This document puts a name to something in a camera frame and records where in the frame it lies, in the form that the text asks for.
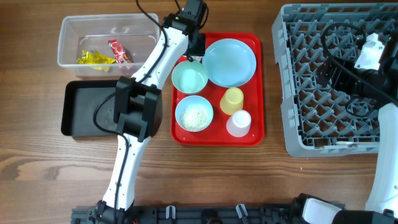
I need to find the mint green bowl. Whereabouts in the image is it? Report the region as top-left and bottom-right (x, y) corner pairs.
(172, 60), (208, 95)

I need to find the light blue plate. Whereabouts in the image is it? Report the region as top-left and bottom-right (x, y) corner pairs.
(202, 39), (257, 88)

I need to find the yellow plastic cup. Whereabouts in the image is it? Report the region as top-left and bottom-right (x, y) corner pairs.
(220, 87), (244, 115)

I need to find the light blue bowl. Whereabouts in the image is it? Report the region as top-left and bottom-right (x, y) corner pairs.
(175, 95), (214, 133)

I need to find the red snack wrapper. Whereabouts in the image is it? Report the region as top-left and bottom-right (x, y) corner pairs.
(108, 39), (132, 70)

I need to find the pile of white rice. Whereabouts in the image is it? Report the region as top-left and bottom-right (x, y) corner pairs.
(180, 108), (210, 132)

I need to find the white plastic cup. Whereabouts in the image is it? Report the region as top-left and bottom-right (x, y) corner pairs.
(226, 110), (252, 138)

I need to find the yellow snack wrapper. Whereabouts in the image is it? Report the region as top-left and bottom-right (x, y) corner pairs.
(76, 50), (116, 72)

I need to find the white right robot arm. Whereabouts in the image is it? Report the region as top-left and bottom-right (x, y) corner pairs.
(317, 27), (397, 223)

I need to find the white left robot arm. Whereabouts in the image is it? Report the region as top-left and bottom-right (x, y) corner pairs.
(93, 0), (209, 223)

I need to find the grey dishwasher rack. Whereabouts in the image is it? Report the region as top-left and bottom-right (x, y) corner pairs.
(272, 3), (397, 157)

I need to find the clear plastic bin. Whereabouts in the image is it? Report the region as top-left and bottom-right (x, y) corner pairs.
(57, 13), (160, 79)

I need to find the black plastic tray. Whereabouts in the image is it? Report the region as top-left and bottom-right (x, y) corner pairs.
(60, 80), (156, 138)

